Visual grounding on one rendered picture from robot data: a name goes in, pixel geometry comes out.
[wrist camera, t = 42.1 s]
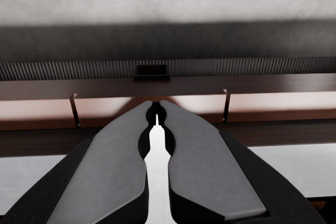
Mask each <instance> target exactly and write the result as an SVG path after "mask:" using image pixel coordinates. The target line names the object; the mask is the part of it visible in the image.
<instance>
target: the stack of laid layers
mask: <svg viewBox="0 0 336 224"><path fill-rule="evenodd" d="M210 124H211V125H213V126H214V127H215V128H216V129H218V130H219V131H220V132H221V131H227V132H228V133H230V134H231V135H232V136H233V137H235V138H236V139H237V140H239V141H240V142H241V143H242V144H244V145H245V146H246V147H256V146H279V145H302V144H326V143H336V118H333V119H306V120H278V121H251V122H226V121H225V120H223V121H222V123H210ZM103 128H104V127H86V128H81V126H77V128H59V129H32V130H4V131H0V157H23V156H47V155H67V154H69V153H70V152H71V151H72V150H73V149H74V148H75V147H76V146H77V145H79V144H80V143H81V142H82V141H83V140H84V139H92V138H93V137H94V136H95V135H96V134H97V133H98V132H99V131H100V130H102V129H103Z"/></svg>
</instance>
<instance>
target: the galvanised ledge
mask: <svg viewBox="0 0 336 224"><path fill-rule="evenodd" d="M302 57H336V0H0V63H48V62H98V61H149V60H200V59H251V58H302Z"/></svg>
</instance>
